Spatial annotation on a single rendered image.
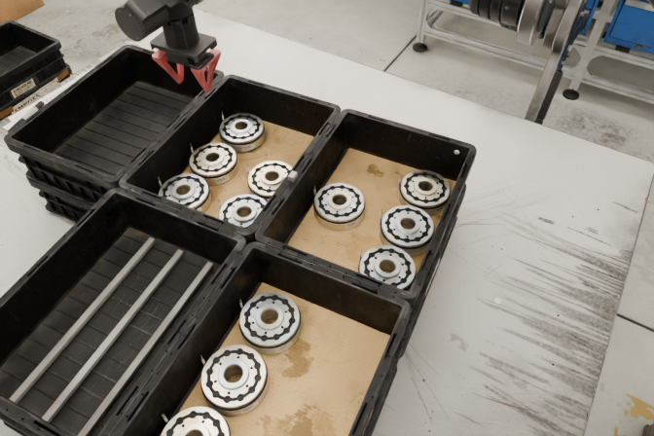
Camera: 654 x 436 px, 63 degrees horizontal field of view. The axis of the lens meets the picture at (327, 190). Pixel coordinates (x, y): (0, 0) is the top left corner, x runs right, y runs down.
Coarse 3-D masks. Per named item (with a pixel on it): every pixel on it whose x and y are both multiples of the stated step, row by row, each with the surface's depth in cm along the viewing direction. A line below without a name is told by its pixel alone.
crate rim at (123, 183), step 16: (224, 80) 124; (240, 80) 124; (208, 96) 120; (288, 96) 121; (304, 96) 120; (192, 112) 116; (336, 112) 116; (176, 128) 113; (320, 128) 112; (160, 144) 109; (144, 160) 107; (304, 160) 106; (128, 176) 103; (144, 192) 101; (176, 208) 98; (192, 208) 98; (224, 224) 95; (256, 224) 95
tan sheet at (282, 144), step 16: (272, 128) 128; (288, 128) 128; (272, 144) 124; (288, 144) 124; (304, 144) 124; (240, 160) 121; (256, 160) 121; (272, 160) 120; (288, 160) 120; (240, 176) 117; (224, 192) 114; (240, 192) 114; (208, 208) 111
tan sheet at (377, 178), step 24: (336, 168) 119; (360, 168) 119; (384, 168) 118; (408, 168) 118; (384, 192) 114; (312, 216) 109; (432, 216) 109; (312, 240) 105; (336, 240) 105; (360, 240) 105
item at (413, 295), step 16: (352, 112) 116; (336, 128) 113; (400, 128) 113; (416, 128) 112; (320, 144) 109; (464, 144) 109; (304, 176) 104; (464, 176) 103; (288, 192) 100; (272, 208) 98; (448, 208) 99; (448, 224) 98; (256, 240) 93; (272, 240) 93; (432, 240) 93; (304, 256) 90; (432, 256) 90; (352, 272) 88; (384, 288) 86; (416, 288) 86
